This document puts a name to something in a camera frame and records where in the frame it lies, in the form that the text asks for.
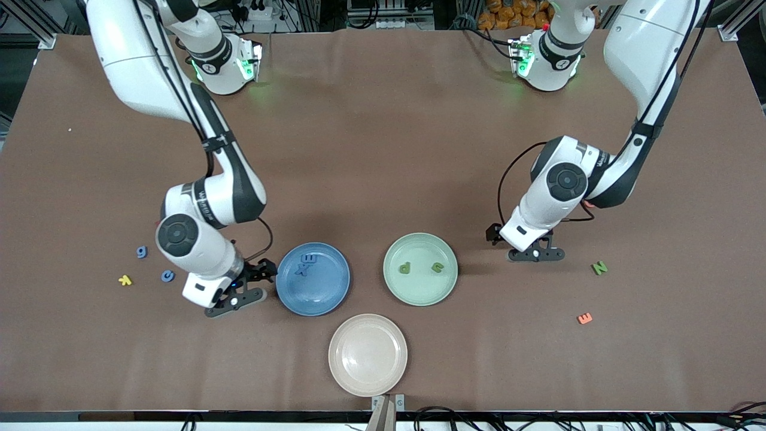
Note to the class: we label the blue letter x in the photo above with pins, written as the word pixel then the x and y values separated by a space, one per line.
pixel 303 270

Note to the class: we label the blue letter c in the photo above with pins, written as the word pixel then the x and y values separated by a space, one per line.
pixel 163 276

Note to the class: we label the green letter u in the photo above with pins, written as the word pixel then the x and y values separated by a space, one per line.
pixel 437 269

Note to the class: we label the green letter N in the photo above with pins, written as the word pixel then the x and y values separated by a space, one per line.
pixel 599 267

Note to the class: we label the green letter p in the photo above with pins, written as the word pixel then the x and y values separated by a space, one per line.
pixel 402 268

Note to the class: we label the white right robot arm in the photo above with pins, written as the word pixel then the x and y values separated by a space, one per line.
pixel 137 60

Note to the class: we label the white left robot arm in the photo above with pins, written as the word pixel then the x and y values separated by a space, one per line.
pixel 640 48

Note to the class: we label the blue plate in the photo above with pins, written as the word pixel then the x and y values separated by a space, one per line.
pixel 320 293

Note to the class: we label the blue letter g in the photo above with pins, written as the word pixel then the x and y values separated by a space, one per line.
pixel 141 251

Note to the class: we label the yellow letter k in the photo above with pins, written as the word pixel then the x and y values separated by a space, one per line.
pixel 125 279

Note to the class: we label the green plate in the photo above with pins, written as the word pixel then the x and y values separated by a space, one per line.
pixel 421 287

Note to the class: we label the orange letter E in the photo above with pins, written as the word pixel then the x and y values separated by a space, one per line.
pixel 584 318

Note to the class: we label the pink beige plate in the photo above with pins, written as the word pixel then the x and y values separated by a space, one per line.
pixel 368 355

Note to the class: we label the table cover sheet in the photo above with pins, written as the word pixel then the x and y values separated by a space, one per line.
pixel 383 149

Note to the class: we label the heap of orange objects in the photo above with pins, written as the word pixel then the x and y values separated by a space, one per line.
pixel 508 15

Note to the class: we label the white power strip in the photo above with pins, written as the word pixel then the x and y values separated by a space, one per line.
pixel 257 12
pixel 395 24

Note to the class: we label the black table edge rail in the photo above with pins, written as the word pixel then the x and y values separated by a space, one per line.
pixel 239 416

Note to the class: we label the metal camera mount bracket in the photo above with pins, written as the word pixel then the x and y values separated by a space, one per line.
pixel 400 403

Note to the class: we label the aluminium frame profile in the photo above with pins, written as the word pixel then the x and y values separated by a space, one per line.
pixel 36 30
pixel 737 24
pixel 311 15

